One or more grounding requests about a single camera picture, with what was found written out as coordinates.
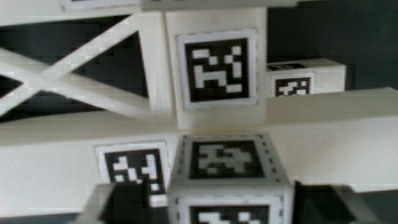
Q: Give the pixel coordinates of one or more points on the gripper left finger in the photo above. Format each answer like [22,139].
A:
[118,206]

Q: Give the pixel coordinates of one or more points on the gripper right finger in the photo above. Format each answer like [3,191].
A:
[331,205]

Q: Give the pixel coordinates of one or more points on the white tagged leg block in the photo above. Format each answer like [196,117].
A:
[230,188]

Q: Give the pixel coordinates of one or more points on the white chair leg with tag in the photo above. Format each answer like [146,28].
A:
[306,77]

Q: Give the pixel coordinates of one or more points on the white chair back part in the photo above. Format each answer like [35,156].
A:
[203,39]

